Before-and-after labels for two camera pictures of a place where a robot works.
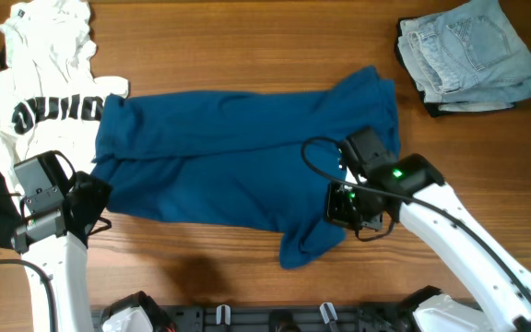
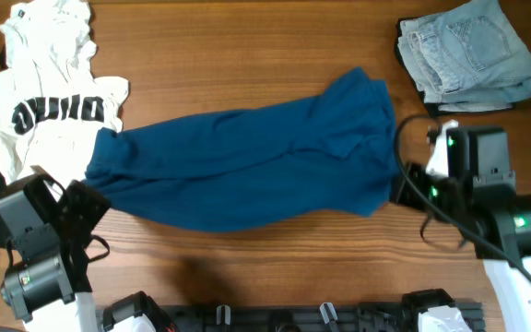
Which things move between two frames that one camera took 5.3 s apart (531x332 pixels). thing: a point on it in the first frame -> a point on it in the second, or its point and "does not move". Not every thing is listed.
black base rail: [277, 317] does not move
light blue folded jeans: [469, 57] does not move
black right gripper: [334, 215] -> [403, 192]
